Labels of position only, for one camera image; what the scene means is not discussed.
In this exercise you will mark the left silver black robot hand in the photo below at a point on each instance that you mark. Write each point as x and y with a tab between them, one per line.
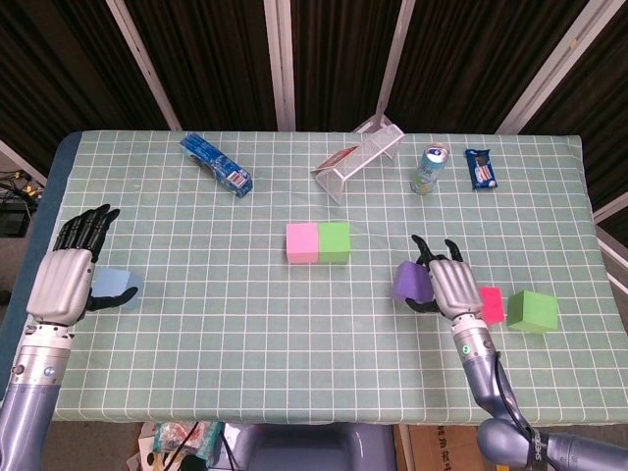
59	284

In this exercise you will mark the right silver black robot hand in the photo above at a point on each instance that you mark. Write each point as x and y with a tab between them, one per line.
456	289

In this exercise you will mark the red foam cube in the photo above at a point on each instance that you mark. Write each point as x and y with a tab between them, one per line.
493	306

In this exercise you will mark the purple foam cube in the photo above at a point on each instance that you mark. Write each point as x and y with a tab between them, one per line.
412	282

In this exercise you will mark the green foam cube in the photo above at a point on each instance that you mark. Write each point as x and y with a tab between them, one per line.
335	241
532	311

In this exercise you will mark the pink foam cube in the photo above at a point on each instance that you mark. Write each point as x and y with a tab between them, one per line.
303	243

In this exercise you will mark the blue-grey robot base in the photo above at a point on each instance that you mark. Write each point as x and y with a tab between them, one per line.
319	449

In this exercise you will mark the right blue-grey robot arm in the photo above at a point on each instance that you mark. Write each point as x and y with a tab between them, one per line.
483	378

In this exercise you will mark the light blue foam cube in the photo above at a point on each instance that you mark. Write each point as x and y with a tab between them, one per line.
113	282

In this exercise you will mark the black box device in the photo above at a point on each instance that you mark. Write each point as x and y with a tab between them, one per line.
12	223

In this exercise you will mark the green white drink can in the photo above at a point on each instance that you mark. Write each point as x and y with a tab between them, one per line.
429	172

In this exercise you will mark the dark blue cookie packet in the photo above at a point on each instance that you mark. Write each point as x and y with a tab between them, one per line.
482	171

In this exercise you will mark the brown cardboard box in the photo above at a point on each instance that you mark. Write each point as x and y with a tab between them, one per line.
441	449

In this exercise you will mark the red card in basket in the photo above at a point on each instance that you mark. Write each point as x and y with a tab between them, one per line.
338	158

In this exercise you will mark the white printed bag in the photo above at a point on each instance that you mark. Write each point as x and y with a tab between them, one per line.
144	449

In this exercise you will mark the green checked tablecloth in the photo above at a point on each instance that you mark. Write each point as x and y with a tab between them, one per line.
275	353

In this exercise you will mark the long blue cookie box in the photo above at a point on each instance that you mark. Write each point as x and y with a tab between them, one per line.
218	166

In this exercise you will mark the teal snack bag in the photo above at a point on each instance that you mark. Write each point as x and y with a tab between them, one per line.
206	436

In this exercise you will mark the black pleated curtain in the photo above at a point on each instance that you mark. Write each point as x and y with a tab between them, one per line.
211	59

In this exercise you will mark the white metal frame post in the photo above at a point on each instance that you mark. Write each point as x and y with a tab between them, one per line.
142	59
613	206
279	64
613	260
554	64
22	162
395	59

